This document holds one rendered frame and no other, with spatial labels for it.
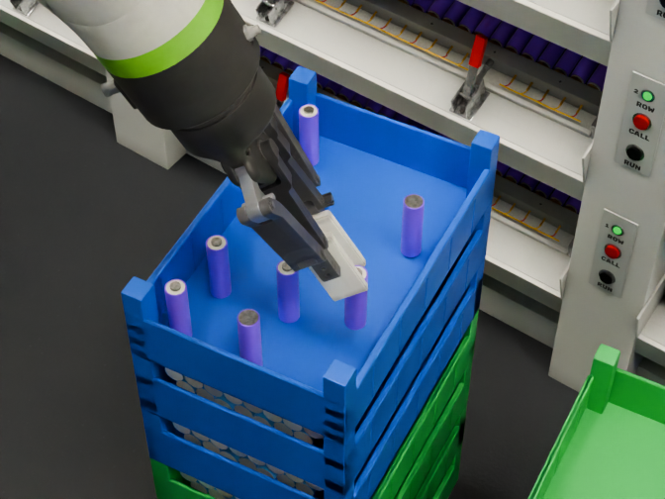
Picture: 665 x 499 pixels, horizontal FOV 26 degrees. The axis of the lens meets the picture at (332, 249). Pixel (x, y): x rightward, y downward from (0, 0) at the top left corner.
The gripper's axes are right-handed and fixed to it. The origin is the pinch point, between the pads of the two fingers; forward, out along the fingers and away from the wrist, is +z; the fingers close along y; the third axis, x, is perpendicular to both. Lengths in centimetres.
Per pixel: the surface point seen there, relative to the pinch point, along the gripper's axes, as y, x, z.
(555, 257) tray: -35, 7, 51
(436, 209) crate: -14.6, 4.6, 14.5
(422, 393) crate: -4.0, -2.7, 26.0
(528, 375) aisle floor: -30, -2, 65
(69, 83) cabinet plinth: -84, -55, 38
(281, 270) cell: -2.8, -5.6, 2.8
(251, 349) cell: 2.9, -9.2, 4.3
